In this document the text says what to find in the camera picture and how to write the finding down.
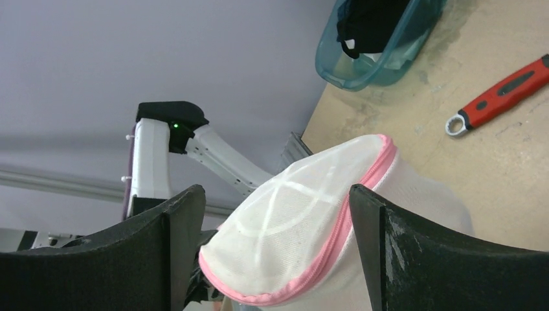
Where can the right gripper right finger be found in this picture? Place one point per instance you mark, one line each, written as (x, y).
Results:
(412, 263)

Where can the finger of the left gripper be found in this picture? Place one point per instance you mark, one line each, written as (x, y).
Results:
(200, 288)

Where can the black bra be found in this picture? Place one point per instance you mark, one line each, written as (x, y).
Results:
(370, 23)

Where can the teal plastic bin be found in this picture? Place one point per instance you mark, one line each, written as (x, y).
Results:
(335, 67)

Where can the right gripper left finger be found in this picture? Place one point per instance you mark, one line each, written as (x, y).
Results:
(142, 263)

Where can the red handled adjustable wrench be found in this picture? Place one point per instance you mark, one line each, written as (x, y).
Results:
(500, 98)

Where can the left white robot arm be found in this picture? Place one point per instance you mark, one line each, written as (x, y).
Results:
(161, 128)

